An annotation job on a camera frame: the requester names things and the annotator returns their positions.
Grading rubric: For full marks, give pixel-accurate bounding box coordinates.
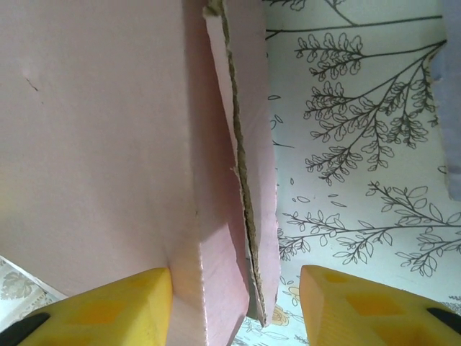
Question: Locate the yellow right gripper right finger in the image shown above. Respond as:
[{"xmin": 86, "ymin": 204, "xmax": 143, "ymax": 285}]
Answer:
[{"xmin": 300, "ymin": 265, "xmax": 461, "ymax": 346}]

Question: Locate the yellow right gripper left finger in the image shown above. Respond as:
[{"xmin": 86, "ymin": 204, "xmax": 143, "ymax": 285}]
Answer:
[{"xmin": 0, "ymin": 267, "xmax": 174, "ymax": 346}]

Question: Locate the pink paper box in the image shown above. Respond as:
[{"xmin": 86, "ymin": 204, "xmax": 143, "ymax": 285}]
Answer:
[{"xmin": 0, "ymin": 0, "xmax": 282, "ymax": 346}]

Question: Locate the lavender paper box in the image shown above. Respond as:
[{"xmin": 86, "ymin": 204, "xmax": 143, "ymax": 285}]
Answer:
[{"xmin": 430, "ymin": 0, "xmax": 461, "ymax": 199}]

